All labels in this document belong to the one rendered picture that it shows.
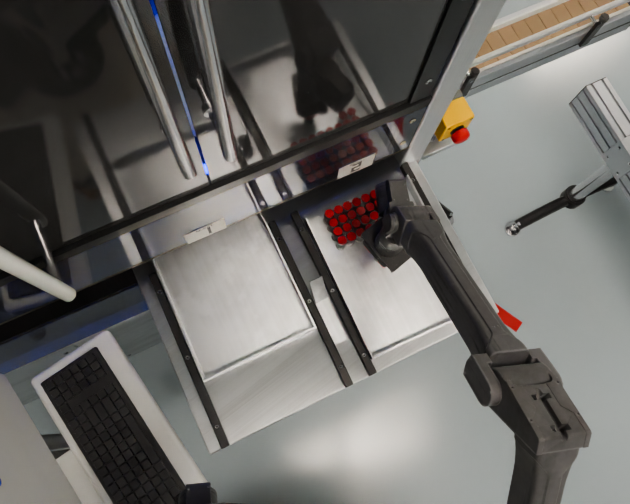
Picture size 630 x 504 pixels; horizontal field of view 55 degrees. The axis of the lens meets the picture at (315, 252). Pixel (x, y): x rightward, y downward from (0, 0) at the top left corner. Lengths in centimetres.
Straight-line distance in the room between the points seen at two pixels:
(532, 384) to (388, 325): 56
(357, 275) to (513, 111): 147
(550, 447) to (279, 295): 73
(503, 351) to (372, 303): 54
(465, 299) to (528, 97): 187
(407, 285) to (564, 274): 121
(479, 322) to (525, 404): 15
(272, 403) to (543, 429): 67
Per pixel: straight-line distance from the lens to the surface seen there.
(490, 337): 87
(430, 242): 101
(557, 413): 82
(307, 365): 132
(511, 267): 242
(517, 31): 165
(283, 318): 133
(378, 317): 135
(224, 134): 76
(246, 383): 132
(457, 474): 229
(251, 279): 135
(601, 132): 214
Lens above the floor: 220
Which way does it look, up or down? 75 degrees down
